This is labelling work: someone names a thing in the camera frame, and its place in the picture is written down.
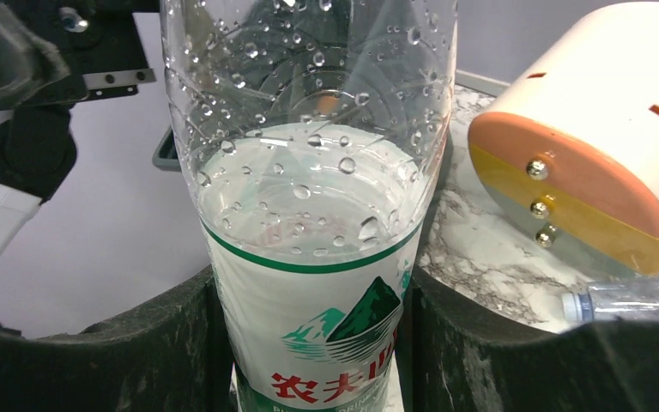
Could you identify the round drawer cabinet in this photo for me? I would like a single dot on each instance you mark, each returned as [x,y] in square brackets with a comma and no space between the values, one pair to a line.
[570,150]

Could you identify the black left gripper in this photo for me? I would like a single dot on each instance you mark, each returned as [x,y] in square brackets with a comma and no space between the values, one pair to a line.
[71,51]

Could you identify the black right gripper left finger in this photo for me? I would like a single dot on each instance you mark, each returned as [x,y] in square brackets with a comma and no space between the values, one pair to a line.
[170,353]

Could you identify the dark green plastic bin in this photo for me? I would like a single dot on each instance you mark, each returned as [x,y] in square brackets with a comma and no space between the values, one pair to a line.
[165,157]

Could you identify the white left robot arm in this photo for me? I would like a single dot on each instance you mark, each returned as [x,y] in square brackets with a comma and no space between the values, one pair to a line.
[37,152]

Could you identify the green label water bottle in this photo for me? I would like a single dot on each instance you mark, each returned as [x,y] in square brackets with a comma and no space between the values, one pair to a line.
[310,135]

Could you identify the clear bottle blue cap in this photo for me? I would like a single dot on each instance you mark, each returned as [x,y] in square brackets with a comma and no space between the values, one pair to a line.
[635,299]

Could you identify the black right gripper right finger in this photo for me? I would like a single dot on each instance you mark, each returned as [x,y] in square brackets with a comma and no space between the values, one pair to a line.
[453,354]

